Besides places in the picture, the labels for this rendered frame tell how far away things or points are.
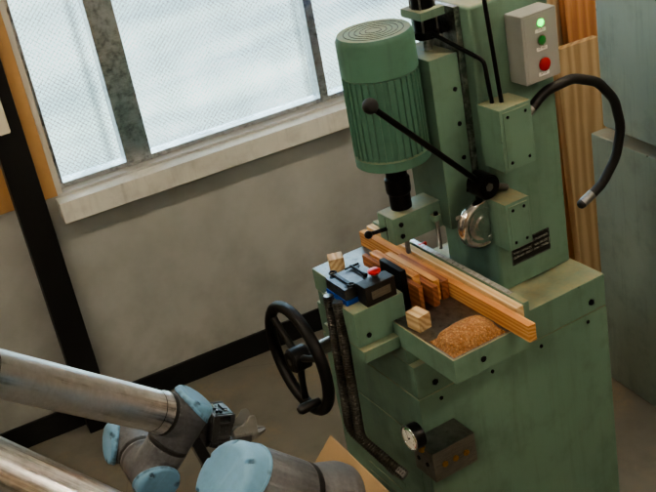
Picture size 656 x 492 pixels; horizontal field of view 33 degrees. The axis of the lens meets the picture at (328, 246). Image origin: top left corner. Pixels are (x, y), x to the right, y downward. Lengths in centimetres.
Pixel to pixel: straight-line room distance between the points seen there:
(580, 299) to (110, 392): 121
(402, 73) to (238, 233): 171
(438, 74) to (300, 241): 174
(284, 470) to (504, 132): 93
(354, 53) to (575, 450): 122
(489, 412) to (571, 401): 27
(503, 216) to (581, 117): 164
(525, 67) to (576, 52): 158
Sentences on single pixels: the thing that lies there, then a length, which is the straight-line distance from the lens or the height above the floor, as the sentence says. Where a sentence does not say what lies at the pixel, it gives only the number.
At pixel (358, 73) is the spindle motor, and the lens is 244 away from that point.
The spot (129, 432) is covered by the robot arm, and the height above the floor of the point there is 88.
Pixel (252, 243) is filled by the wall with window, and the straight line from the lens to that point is 407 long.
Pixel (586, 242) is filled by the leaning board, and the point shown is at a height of 15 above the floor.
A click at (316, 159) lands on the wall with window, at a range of 407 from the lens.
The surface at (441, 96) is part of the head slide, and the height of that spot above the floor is 133.
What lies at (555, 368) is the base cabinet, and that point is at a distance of 284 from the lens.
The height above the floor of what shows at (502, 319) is 92.
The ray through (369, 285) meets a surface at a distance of 247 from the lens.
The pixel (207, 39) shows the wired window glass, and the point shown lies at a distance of 389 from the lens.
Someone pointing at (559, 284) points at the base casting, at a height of 80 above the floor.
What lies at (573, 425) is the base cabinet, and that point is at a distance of 297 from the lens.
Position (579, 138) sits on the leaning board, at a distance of 421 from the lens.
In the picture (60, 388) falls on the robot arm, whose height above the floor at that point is 116.
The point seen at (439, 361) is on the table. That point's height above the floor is 87.
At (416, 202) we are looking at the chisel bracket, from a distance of 267.
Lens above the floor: 220
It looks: 26 degrees down
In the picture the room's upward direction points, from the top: 11 degrees counter-clockwise
